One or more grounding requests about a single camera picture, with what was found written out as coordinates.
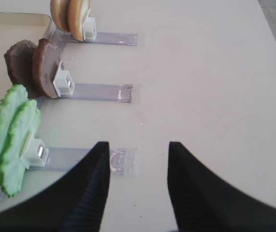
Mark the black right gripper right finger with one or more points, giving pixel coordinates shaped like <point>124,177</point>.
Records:
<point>203,202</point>

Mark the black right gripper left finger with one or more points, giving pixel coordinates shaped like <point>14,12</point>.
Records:
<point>74,203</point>

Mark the green lettuce leaf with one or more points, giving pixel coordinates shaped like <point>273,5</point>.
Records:
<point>26,119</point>
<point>13,99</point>

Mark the white lettuce pusher block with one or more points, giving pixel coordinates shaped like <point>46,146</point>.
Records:
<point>34,153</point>

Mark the brown meat patty front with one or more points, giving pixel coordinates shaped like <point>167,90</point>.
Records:
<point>46,59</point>

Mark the brown meat patty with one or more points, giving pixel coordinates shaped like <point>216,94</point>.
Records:
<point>46,59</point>
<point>18,59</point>

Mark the brown meat patty rear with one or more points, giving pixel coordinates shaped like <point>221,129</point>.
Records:
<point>18,59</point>

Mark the white bread pusher block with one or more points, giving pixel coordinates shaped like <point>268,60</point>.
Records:
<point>89,29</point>

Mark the bread slice near pusher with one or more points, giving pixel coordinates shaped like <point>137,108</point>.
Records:
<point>77,12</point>

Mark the bread slice far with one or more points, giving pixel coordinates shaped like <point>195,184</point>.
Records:
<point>59,9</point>

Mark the clear acrylic holder rack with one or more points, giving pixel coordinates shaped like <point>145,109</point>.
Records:
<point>61,159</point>

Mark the white patty pusher block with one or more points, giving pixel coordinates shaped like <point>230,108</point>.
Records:
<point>63,83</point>

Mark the cream plastic tray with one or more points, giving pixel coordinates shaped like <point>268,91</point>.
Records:
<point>19,26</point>

